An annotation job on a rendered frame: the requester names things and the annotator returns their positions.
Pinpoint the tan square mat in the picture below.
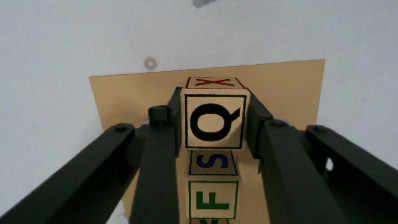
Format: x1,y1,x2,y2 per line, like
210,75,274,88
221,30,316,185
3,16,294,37
89,59,326,224

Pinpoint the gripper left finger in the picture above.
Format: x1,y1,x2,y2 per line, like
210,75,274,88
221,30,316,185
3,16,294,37
0,87,183,224

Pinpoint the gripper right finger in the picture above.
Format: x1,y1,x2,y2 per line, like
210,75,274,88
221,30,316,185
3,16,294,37
245,87,398,224

